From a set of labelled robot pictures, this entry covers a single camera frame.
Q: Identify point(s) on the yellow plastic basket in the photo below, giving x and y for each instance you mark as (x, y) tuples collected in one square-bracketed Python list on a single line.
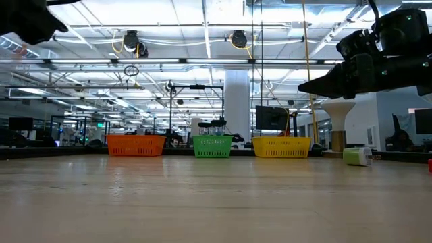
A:
[(281, 147)]

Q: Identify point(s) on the white bulb lamp metal base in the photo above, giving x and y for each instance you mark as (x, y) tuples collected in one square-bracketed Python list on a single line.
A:
[(338, 108)]

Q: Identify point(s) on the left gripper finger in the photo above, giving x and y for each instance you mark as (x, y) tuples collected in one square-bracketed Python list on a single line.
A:
[(50, 23)]

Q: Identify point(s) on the red digital display case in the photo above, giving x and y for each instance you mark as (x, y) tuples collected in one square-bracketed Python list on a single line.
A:
[(430, 165)]

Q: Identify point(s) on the green plastic basket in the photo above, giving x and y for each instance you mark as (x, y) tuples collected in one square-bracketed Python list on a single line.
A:
[(212, 146)]

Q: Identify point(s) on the green white wall charger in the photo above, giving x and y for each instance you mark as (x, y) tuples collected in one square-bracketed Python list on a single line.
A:
[(352, 156)]

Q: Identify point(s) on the black aluminium table frame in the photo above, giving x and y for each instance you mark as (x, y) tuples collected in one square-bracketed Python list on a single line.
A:
[(50, 152)]

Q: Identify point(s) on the orange plastic basket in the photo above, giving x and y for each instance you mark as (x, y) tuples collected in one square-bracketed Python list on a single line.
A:
[(135, 146)]

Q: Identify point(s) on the person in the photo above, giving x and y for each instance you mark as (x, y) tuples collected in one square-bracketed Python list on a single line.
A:
[(401, 141)]

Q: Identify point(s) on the white sand hourglass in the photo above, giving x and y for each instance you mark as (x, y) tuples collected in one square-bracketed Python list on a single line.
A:
[(204, 125)]

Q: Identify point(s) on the black monitor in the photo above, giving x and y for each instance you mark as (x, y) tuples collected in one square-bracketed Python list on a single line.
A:
[(271, 117), (20, 123), (423, 121)]

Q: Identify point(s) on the black metal stand frame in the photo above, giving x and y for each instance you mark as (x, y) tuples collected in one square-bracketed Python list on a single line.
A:
[(170, 111)]

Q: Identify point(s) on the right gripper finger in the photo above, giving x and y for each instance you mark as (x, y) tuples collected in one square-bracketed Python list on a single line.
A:
[(327, 84)]

